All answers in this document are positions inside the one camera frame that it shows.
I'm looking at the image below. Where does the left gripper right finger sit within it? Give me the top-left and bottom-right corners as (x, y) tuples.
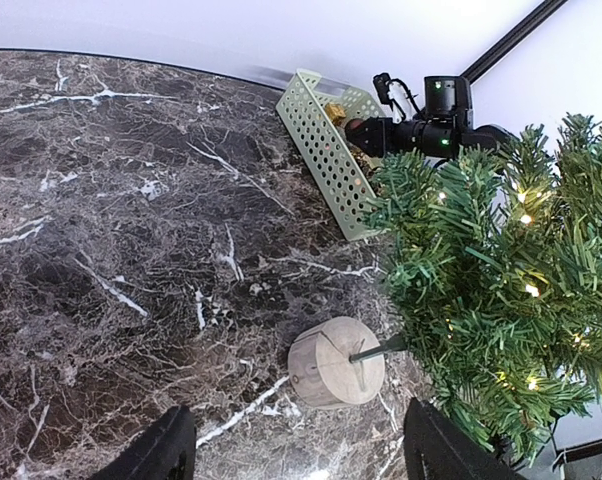
(403, 398), (522, 480)

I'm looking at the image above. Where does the thin wire fairy light string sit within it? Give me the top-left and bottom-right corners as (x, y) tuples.
(438, 187), (602, 394)

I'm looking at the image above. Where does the round wooden tree base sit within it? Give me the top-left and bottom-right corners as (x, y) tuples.
(287, 316), (385, 410)

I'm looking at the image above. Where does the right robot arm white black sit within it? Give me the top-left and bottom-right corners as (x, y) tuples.
(345, 72), (513, 163)

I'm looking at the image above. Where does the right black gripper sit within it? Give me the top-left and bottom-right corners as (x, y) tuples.
(353, 74), (475, 161)

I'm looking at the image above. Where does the red bauble ornament left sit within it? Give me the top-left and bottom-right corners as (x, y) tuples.
(344, 118), (364, 138)

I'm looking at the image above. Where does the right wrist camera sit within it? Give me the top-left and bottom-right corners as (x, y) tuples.
(372, 72), (422, 124)

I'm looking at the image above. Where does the small green christmas tree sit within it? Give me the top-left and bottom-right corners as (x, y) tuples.
(367, 114), (602, 461)

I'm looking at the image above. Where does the right black frame post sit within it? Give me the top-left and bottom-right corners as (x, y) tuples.
(461, 0), (567, 84)

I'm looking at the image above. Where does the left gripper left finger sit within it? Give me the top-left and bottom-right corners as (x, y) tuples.
(91, 405), (197, 480)

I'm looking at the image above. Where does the green plastic basket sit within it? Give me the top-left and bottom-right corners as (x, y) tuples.
(276, 69), (382, 241)

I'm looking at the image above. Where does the gold gift box ornament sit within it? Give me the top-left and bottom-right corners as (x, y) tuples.
(324, 103), (347, 126)

